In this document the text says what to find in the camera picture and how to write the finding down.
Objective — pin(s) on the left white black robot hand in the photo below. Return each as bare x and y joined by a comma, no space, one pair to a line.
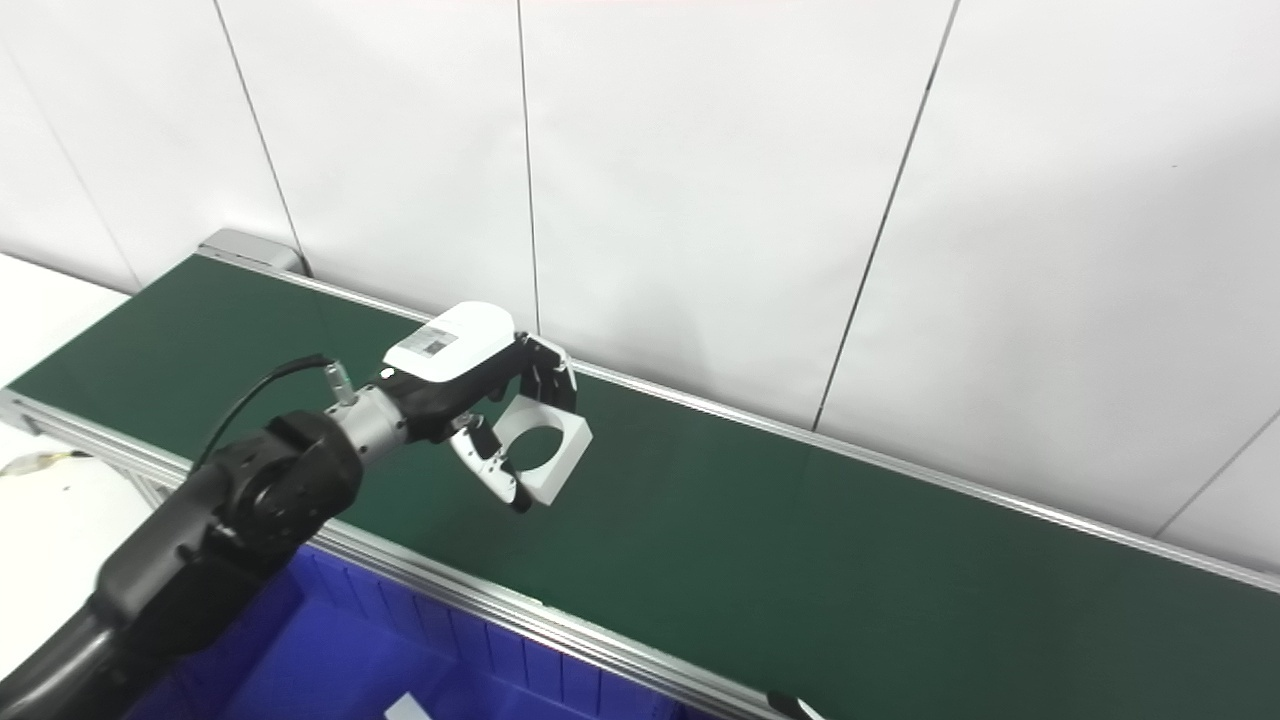
450,350

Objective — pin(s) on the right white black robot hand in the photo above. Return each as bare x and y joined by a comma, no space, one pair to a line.
795,708

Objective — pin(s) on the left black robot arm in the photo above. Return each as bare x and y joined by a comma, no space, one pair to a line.
250,500

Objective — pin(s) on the green conveyor belt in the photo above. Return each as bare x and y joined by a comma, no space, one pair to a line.
800,560

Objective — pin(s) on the blue bin with white parts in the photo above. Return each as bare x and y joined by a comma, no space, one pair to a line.
330,660

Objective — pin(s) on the aluminium conveyor support leg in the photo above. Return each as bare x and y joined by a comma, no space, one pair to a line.
148,490

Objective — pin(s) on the small white block part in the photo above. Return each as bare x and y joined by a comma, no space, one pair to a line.
405,709

